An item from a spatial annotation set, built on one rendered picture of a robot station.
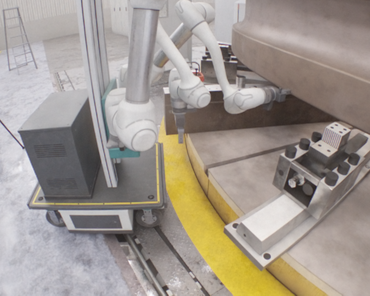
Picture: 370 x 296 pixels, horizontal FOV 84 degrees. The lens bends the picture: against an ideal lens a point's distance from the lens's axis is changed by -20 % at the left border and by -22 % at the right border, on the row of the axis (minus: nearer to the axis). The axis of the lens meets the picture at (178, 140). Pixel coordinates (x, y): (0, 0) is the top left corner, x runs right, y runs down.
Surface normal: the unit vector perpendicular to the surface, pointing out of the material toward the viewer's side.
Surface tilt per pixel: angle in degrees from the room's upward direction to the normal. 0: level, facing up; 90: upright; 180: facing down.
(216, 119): 90
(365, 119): 90
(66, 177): 90
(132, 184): 0
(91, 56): 90
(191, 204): 0
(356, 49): 77
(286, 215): 0
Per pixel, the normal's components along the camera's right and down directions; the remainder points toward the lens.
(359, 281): -0.02, -0.84
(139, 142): 0.52, 0.56
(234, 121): 0.15, 0.53
